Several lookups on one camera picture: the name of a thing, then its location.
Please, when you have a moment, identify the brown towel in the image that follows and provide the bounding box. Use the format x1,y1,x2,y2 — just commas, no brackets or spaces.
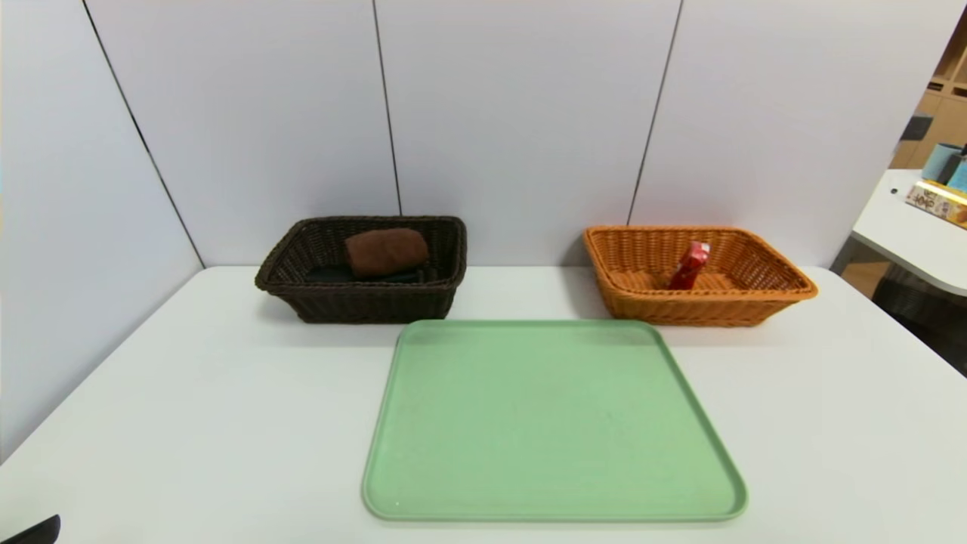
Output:
344,227,430,278

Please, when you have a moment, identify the black pouch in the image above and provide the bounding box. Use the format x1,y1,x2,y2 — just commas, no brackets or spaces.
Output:
304,263,425,285

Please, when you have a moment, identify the red drink carton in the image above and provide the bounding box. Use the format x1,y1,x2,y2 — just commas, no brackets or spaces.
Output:
667,241,711,291

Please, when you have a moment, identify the dark brown wicker basket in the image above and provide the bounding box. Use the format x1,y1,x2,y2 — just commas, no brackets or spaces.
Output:
255,216,468,325

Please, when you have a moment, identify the orange wicker basket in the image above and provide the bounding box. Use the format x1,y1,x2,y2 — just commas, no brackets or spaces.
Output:
582,225,818,328

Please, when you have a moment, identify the light green plastic tray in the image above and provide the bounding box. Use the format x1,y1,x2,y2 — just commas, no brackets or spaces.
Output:
361,319,749,522

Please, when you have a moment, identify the white side table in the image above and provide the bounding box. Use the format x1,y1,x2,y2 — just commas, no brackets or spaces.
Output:
851,169,967,297

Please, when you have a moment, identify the dark woven bin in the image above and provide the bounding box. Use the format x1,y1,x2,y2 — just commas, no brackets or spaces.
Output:
873,264,967,376

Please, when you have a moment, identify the yellow printed box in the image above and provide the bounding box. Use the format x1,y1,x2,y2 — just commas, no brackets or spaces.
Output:
905,181,967,230

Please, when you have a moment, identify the blue cup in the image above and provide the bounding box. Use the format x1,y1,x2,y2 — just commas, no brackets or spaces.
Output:
922,143,963,183

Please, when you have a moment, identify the wooden shelf unit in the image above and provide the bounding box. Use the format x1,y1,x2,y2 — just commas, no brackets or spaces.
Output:
888,8,967,171

